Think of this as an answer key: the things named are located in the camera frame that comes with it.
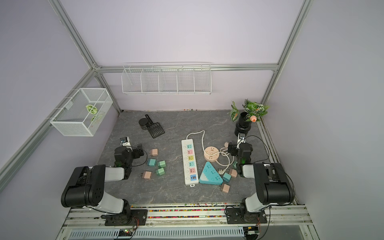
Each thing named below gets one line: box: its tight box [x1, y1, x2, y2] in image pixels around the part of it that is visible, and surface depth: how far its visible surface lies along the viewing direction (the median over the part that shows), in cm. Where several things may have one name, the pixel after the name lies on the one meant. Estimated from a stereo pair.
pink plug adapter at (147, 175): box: [142, 171, 152, 180], surface depth 88 cm
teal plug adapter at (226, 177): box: [222, 172, 232, 183], surface depth 86 cm
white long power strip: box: [181, 138, 199, 187], surface depth 91 cm
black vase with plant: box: [230, 98, 270, 137], surface depth 88 cm
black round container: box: [138, 117, 150, 130], surface depth 111 cm
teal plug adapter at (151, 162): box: [147, 158, 157, 167], surface depth 92 cm
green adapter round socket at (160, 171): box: [156, 167, 166, 176], surface depth 88 cm
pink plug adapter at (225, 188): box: [221, 183, 230, 194], surface depth 82 cm
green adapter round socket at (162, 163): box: [159, 160, 166, 168], surface depth 91 cm
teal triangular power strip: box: [199, 161, 224, 185], surface depth 86 cm
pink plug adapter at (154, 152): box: [150, 148, 158, 157], surface depth 97 cm
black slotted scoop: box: [145, 114, 166, 139], surface depth 109 cm
